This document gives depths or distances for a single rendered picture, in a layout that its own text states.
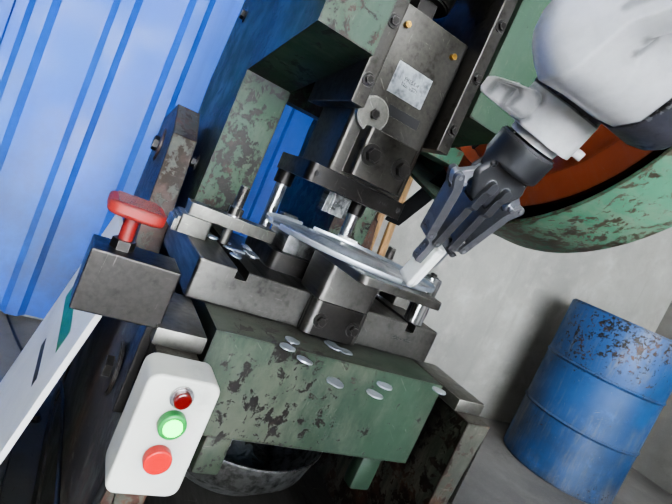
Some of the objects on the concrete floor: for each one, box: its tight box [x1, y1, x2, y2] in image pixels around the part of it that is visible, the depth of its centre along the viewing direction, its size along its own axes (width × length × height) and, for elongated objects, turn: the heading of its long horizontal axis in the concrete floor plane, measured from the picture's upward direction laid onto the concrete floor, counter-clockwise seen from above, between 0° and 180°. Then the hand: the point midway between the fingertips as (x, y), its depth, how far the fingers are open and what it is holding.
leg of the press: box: [314, 215, 490, 504], centre depth 118 cm, size 92×12×90 cm, turn 132°
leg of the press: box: [0, 104, 207, 504], centre depth 92 cm, size 92×12×90 cm, turn 132°
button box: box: [6, 314, 220, 504], centre depth 111 cm, size 145×25×62 cm, turn 132°
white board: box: [0, 214, 123, 465], centre depth 107 cm, size 14×50×59 cm, turn 132°
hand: (422, 262), depth 67 cm, fingers closed
